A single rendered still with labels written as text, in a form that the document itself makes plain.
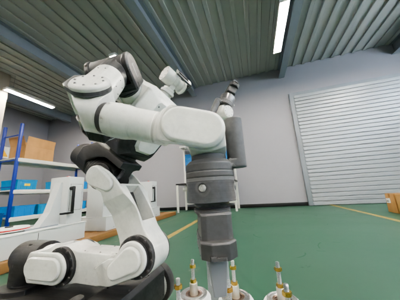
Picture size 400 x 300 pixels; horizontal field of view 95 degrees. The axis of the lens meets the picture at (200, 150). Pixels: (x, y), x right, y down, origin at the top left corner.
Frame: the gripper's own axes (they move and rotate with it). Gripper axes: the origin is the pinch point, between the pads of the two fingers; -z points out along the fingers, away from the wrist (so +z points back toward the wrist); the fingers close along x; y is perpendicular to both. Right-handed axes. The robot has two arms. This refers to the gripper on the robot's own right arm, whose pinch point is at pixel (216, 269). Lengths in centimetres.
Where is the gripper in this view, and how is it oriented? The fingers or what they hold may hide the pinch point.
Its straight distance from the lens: 36.7
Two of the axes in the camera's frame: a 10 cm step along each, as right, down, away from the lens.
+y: -9.9, 0.4, -0.9
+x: -0.8, 2.2, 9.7
